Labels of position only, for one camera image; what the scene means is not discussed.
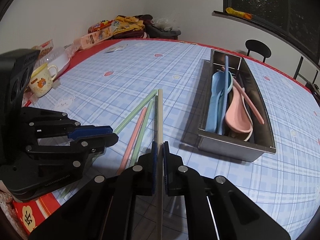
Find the pink plastic spoon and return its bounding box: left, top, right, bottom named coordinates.
left=225, top=87, right=253, bottom=133

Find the pink chopstick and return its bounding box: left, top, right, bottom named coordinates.
left=221, top=67, right=265, bottom=125
left=117, top=107, right=147, bottom=175

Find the plaid blue tablecloth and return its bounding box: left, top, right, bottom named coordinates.
left=35, top=40, right=319, bottom=239

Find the green plastic spoon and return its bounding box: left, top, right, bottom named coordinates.
left=217, top=89, right=225, bottom=134

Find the snack cup red lid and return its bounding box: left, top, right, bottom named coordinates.
left=32, top=39, right=54, bottom=60

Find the blue plastic spoon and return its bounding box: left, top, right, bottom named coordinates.
left=205, top=71, right=233, bottom=134

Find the dark rice cooker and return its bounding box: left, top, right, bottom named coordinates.
left=305, top=82, right=320, bottom=101

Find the yellow snack bag on sill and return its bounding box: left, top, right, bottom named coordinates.
left=225, top=7, right=253, bottom=20

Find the black round stool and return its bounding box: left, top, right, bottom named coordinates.
left=245, top=39, right=272, bottom=63

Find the beige plastic spoon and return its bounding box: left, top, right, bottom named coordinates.
left=229, top=129, right=253, bottom=141

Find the white paper tag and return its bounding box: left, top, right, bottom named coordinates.
left=104, top=44, right=128, bottom=53

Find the yellow cartoon mug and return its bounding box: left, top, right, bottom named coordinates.
left=29, top=63, right=59, bottom=98

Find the stainless steel utensil tray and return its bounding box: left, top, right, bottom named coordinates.
left=198, top=50, right=276, bottom=162

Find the black metal rack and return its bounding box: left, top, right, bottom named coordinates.
left=293, top=56, right=319, bottom=85

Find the green chopstick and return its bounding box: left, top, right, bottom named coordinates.
left=129, top=99, right=154, bottom=166
left=57, top=89, right=158, bottom=202

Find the clear plastic jar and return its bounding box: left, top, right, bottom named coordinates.
left=35, top=47, right=70, bottom=77

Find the dark window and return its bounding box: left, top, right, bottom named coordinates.
left=223, top=0, right=319, bottom=64

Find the red snack bag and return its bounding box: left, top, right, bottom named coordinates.
left=87, top=20, right=113, bottom=34

